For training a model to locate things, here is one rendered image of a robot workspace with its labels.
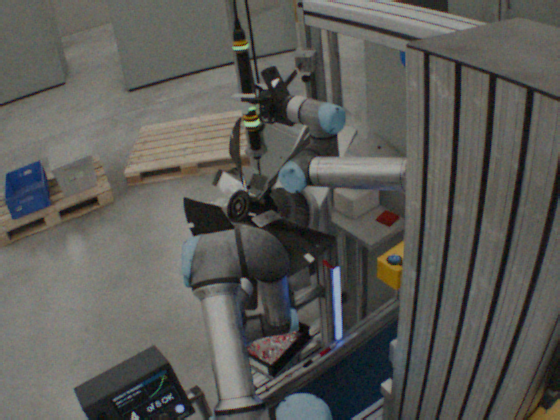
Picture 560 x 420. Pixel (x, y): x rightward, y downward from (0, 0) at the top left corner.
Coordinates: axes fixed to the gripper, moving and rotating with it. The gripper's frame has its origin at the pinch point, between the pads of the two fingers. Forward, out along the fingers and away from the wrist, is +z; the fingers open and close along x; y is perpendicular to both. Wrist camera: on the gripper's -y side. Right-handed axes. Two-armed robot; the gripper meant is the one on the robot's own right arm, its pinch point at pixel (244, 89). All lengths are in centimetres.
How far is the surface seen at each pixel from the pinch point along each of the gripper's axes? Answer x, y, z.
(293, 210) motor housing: 12, 50, -2
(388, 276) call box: 15, 63, -42
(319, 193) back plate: 26, 50, -3
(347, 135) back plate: 41, 32, -6
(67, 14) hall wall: 404, 107, 1148
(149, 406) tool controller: -74, 49, -31
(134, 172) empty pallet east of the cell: 78, 152, 263
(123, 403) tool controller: -79, 44, -29
